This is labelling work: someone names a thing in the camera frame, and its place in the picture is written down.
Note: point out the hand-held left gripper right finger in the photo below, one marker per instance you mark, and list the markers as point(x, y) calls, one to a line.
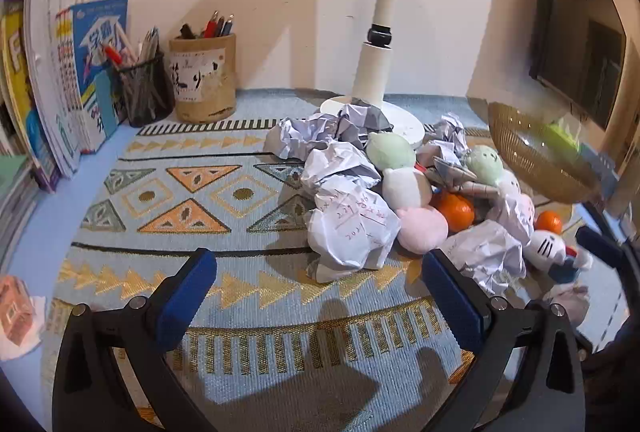
point(450, 302)

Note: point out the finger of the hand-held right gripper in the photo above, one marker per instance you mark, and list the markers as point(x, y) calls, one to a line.
point(610, 219)
point(595, 242)

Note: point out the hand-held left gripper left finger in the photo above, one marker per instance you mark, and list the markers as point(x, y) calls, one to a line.
point(187, 299)

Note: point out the orange mandarin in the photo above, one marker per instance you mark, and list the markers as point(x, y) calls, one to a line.
point(455, 212)
point(549, 222)

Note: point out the woven gold basket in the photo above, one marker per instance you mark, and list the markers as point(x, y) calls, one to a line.
point(530, 162)

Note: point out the pile of papers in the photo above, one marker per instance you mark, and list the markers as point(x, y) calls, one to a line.
point(350, 227)

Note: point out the white cat plush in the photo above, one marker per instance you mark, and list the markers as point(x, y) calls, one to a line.
point(542, 249)

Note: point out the patterned woven mat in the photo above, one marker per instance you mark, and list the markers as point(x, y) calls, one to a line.
point(165, 212)

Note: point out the three colour dango plush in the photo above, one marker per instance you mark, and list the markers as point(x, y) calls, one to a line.
point(405, 187)
point(482, 165)

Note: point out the plaid bow hair clip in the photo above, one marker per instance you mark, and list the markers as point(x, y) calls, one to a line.
point(452, 172)

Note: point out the small crumpled paper ball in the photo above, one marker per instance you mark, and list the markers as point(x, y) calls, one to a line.
point(450, 130)

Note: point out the stack of flat books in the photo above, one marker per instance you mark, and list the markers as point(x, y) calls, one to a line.
point(15, 192)

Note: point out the black mesh pen holder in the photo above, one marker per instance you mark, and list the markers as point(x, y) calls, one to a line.
point(145, 97)

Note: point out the bamboo pen holder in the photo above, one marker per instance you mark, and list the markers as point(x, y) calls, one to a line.
point(205, 82)

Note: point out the blue cover workbook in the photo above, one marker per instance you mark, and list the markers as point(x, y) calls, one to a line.
point(95, 62)

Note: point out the bundle of red black pens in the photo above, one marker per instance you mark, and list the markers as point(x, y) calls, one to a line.
point(212, 27)

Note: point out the row of standing books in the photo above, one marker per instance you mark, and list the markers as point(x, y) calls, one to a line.
point(45, 62)

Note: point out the black wall monitor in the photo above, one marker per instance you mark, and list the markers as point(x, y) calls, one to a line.
point(575, 22)

